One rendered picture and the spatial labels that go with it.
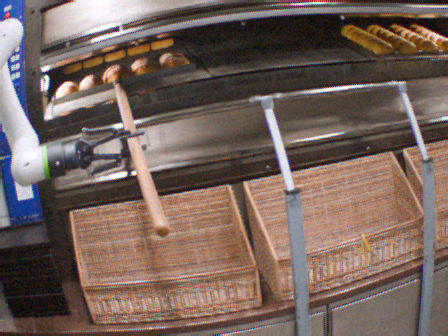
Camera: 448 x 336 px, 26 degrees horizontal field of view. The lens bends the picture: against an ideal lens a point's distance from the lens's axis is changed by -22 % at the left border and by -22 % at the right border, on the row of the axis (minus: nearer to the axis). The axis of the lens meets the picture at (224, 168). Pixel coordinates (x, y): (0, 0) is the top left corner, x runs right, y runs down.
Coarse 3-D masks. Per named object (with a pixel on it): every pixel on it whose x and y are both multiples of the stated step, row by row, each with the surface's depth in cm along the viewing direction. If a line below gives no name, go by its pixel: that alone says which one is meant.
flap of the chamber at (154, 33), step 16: (224, 16) 353; (240, 16) 353; (256, 16) 354; (272, 16) 355; (288, 16) 360; (304, 16) 365; (320, 16) 369; (336, 16) 372; (352, 16) 374; (368, 16) 375; (384, 16) 376; (400, 16) 376; (432, 16) 374; (144, 32) 350; (160, 32) 351; (176, 32) 362; (80, 48) 348; (96, 48) 348; (112, 48) 362; (48, 64) 347
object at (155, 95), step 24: (240, 72) 377; (264, 72) 374; (288, 72) 375; (312, 72) 376; (336, 72) 377; (360, 72) 378; (144, 96) 370; (168, 96) 371; (48, 120) 366; (72, 120) 368
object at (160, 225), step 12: (120, 84) 379; (120, 96) 356; (120, 108) 341; (132, 120) 316; (132, 132) 300; (132, 144) 287; (132, 156) 279; (144, 168) 262; (144, 180) 252; (144, 192) 244; (156, 192) 245; (156, 204) 233; (156, 216) 225; (156, 228) 220; (168, 228) 220
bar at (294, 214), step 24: (264, 96) 338; (288, 96) 338; (312, 96) 339; (144, 120) 334; (168, 120) 335; (48, 144) 330; (288, 168) 327; (432, 168) 326; (288, 192) 321; (432, 192) 328; (288, 216) 323; (432, 216) 330; (432, 240) 332; (432, 264) 335; (432, 288) 338
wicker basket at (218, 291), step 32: (192, 192) 375; (224, 192) 376; (96, 224) 372; (128, 224) 374; (192, 224) 375; (224, 224) 376; (96, 256) 372; (128, 256) 373; (160, 256) 374; (192, 256) 375; (224, 256) 376; (256, 256) 339; (96, 288) 331; (128, 288) 332; (160, 288) 333; (192, 288) 334; (224, 288) 335; (256, 288) 338; (96, 320) 335; (128, 320) 335; (160, 320) 336
